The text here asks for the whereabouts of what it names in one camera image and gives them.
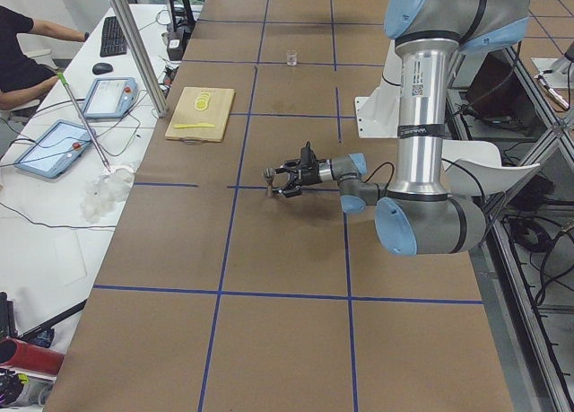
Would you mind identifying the clear glass beaker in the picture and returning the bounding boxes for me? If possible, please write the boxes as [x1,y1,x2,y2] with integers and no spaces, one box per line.
[286,49,298,66]

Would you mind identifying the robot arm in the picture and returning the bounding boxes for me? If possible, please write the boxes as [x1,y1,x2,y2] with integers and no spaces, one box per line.
[267,0,530,256]

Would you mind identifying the red cylinder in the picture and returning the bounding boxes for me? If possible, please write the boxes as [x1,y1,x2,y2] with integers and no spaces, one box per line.
[1,338,65,376]

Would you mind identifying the teach pendant tablet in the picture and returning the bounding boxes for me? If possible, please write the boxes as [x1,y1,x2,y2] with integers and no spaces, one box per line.
[14,120,91,179]
[83,77,138,120]

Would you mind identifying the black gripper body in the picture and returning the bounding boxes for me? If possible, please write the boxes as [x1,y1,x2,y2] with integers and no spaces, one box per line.
[300,161,321,185]

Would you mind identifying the near teach pendant tablet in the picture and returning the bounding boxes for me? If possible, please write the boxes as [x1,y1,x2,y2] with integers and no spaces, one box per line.
[14,120,91,179]

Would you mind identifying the white plastic chair shell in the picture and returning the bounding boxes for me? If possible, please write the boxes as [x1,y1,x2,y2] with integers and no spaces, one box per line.
[442,139,540,197]

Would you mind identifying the crumpled white tissue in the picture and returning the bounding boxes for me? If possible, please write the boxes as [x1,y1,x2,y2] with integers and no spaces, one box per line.
[80,161,140,222]

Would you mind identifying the bamboo cutting board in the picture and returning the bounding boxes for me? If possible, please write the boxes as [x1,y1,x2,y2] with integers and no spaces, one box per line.
[165,87,235,143]

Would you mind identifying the seated man black shirt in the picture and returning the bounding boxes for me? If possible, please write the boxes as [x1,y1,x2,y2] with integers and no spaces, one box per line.
[1,6,90,110]

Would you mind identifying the green handled reacher grabber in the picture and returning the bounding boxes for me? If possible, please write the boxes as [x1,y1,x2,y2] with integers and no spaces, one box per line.
[57,72,112,175]

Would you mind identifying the aluminium frame post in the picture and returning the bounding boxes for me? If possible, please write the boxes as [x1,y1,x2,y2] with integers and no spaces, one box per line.
[109,0,168,118]

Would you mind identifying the black computer mouse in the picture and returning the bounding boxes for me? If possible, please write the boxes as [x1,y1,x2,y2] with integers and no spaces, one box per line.
[91,62,114,75]

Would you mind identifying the far teach pendant tablet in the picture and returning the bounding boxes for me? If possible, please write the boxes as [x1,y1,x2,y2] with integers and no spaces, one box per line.
[83,77,138,120]

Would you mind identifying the yellow plastic knife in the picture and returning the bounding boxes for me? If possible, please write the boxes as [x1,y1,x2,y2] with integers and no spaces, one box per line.
[173,122,216,129]

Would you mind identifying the black keyboard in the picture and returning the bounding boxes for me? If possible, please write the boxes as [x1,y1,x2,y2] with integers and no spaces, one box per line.
[100,16,127,57]

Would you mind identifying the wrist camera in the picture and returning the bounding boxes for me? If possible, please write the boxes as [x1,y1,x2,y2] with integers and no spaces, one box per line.
[300,141,317,169]

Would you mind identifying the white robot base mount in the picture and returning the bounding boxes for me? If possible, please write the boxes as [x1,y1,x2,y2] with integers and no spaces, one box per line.
[355,40,402,138]

